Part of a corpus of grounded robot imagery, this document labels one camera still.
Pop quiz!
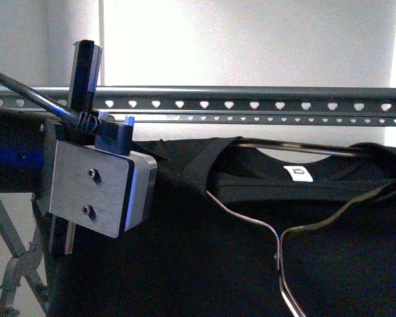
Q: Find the black cable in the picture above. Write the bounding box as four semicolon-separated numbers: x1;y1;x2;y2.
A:
0;67;102;133

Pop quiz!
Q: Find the silver wire clothes hanger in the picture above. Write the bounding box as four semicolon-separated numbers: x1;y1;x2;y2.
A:
205;137;396;317

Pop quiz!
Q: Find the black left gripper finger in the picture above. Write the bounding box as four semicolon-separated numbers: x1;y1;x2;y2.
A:
68;40;102;112

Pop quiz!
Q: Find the grey metal clothes rack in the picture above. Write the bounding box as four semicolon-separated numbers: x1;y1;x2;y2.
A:
0;87;396;316

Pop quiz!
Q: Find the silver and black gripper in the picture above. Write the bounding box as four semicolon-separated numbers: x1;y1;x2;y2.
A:
41;120;157;256

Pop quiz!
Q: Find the black printed t-shirt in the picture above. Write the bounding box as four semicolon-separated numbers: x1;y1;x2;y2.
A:
48;138;396;316

